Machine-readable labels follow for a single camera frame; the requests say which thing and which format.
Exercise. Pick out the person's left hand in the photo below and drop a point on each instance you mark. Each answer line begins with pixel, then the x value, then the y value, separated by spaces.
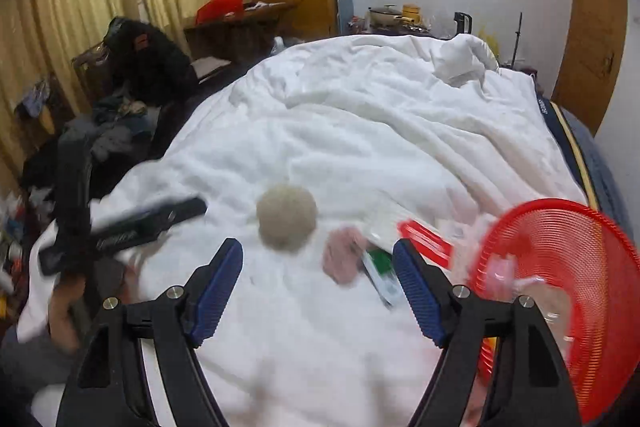
pixel 65 312

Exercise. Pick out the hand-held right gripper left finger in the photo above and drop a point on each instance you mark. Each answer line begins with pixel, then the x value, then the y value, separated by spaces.
pixel 217 292

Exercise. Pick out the pile of clothes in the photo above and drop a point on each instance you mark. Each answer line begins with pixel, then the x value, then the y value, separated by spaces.
pixel 110 132

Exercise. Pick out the white duvet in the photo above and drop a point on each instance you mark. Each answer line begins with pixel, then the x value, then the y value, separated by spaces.
pixel 350 132

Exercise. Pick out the cream cooking pot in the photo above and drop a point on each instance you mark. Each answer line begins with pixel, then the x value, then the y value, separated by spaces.
pixel 384 16

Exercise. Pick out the brown wooden door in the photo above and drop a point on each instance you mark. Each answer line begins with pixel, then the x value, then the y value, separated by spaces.
pixel 592 32

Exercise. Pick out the black thin stand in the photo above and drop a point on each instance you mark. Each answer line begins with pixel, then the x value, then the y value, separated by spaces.
pixel 517 42

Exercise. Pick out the dark wooden desk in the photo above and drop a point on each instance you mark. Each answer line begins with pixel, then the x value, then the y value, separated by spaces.
pixel 230 32

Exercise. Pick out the black jacket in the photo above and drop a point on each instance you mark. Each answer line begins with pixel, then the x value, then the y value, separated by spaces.
pixel 150 62

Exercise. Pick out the yellow container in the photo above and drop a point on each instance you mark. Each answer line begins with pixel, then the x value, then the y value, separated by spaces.
pixel 411 12

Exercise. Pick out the red packet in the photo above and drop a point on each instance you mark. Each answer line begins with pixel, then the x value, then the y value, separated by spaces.
pixel 427 244

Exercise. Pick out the blue mattress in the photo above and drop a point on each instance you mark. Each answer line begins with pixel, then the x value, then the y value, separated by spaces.
pixel 595 167

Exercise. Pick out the person's left forearm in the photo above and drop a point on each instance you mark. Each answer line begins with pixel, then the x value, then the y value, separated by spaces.
pixel 30 362

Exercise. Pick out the black electric kettle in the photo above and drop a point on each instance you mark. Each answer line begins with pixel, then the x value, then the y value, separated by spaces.
pixel 462 24

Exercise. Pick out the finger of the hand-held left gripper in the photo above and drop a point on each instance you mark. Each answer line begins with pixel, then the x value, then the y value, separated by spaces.
pixel 150 222

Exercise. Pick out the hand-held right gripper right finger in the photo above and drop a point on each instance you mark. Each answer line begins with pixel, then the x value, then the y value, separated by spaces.
pixel 420 292

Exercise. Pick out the beige plush ball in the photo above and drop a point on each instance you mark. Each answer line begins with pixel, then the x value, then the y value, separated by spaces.
pixel 287 217

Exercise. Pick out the blue folded board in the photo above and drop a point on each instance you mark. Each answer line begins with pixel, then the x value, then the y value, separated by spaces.
pixel 344 14

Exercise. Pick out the red mesh basket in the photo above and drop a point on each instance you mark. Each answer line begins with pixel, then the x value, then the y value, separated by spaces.
pixel 575 247

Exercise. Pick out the green and white packet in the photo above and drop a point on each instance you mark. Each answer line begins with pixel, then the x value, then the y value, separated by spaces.
pixel 382 279

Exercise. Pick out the red bag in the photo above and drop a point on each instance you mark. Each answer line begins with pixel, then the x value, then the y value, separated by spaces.
pixel 220 7

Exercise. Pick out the clear plastic packet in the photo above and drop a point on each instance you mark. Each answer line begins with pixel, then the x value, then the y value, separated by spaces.
pixel 505 279

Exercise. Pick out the pink soft cloth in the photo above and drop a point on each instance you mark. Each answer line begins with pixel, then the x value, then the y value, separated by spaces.
pixel 345 257

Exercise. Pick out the dark wooden chair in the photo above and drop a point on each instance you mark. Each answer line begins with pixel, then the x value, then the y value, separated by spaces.
pixel 92 72

